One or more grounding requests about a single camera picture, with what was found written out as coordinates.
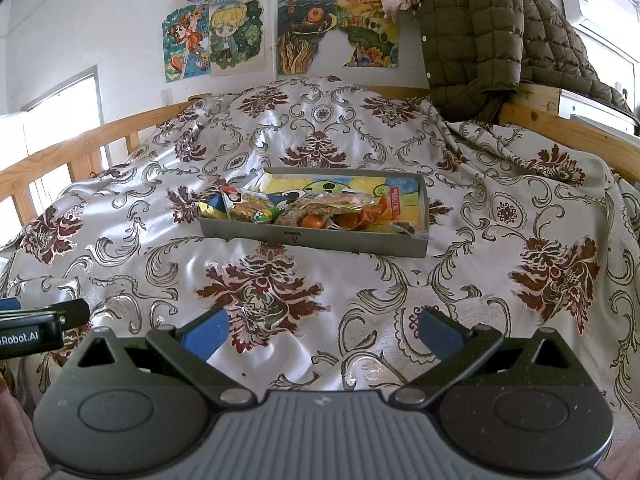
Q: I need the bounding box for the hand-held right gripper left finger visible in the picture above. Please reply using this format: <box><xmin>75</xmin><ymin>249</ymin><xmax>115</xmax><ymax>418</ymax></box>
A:
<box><xmin>65</xmin><ymin>305</ymin><xmax>258</xmax><ymax>408</ymax></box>

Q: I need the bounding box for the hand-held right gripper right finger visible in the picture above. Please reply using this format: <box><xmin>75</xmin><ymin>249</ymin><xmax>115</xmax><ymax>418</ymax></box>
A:
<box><xmin>391</xmin><ymin>306</ymin><xmax>597</xmax><ymax>407</ymax></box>

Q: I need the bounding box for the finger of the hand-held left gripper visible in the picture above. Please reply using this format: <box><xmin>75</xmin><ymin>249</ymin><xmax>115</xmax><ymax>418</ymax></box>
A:
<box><xmin>46</xmin><ymin>298</ymin><xmax>92</xmax><ymax>332</ymax></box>

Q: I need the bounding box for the green snack packet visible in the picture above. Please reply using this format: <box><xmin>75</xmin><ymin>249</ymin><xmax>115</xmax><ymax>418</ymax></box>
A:
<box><xmin>249</xmin><ymin>205</ymin><xmax>282</xmax><ymax>226</ymax></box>

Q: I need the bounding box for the white snack packet red label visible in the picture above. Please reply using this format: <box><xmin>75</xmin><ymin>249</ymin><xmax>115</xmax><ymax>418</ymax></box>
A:
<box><xmin>219</xmin><ymin>185</ymin><xmax>274</xmax><ymax>222</ymax></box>

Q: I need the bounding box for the orange snack packet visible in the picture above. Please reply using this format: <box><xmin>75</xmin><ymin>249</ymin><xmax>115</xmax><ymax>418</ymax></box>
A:
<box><xmin>299</xmin><ymin>186</ymin><xmax>407</xmax><ymax>234</ymax></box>

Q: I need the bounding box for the grey tray with cartoon lining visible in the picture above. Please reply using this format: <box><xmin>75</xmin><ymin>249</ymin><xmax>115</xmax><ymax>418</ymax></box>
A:
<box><xmin>199</xmin><ymin>166</ymin><xmax>432</xmax><ymax>260</ymax></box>

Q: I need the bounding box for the clear brittle snack packet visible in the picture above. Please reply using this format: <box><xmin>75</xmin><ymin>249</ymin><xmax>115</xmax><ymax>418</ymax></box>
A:
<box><xmin>276</xmin><ymin>191</ymin><xmax>377</xmax><ymax>227</ymax></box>

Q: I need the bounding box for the bright window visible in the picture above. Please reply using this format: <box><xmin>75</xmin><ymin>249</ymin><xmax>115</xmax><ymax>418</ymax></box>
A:
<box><xmin>0</xmin><ymin>66</ymin><xmax>104</xmax><ymax>211</ymax></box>

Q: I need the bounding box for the floral patterned blanket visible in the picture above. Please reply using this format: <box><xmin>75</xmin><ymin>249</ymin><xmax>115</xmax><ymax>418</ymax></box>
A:
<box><xmin>0</xmin><ymin>75</ymin><xmax>640</xmax><ymax>411</ymax></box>

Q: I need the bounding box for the white cabinet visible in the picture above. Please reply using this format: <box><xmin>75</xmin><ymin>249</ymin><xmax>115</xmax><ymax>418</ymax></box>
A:
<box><xmin>556</xmin><ymin>88</ymin><xmax>640</xmax><ymax>137</ymax></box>

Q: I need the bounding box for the olive down jacket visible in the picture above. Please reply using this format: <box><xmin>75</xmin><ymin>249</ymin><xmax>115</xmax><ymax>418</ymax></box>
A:
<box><xmin>411</xmin><ymin>0</ymin><xmax>639</xmax><ymax>122</ymax></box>

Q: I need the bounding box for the orange-haired girl blue poster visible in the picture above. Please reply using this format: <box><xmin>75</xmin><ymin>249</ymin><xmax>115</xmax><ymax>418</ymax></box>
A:
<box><xmin>161</xmin><ymin>4</ymin><xmax>212</xmax><ymax>84</ymax></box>

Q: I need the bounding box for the blond child cartoon poster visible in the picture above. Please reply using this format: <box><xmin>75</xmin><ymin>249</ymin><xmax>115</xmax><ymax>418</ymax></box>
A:
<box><xmin>206</xmin><ymin>0</ymin><xmax>267</xmax><ymax>79</ymax></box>

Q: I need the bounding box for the dark swirl painting poster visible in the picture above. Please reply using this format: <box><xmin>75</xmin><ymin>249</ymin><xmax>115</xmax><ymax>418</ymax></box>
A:
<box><xmin>276</xmin><ymin>0</ymin><xmax>342</xmax><ymax>77</ymax></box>

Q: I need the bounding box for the orange landscape painting poster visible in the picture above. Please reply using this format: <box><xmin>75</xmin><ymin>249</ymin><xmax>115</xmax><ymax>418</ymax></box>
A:
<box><xmin>336</xmin><ymin>0</ymin><xmax>402</xmax><ymax>69</ymax></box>

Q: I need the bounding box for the white air conditioner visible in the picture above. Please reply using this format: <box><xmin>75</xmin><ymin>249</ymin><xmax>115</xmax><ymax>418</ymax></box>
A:
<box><xmin>559</xmin><ymin>0</ymin><xmax>640</xmax><ymax>64</ymax></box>

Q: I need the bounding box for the wooden bed frame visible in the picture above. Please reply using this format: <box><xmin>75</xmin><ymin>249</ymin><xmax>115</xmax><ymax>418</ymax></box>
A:
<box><xmin>0</xmin><ymin>84</ymin><xmax>640</xmax><ymax>241</ymax></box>

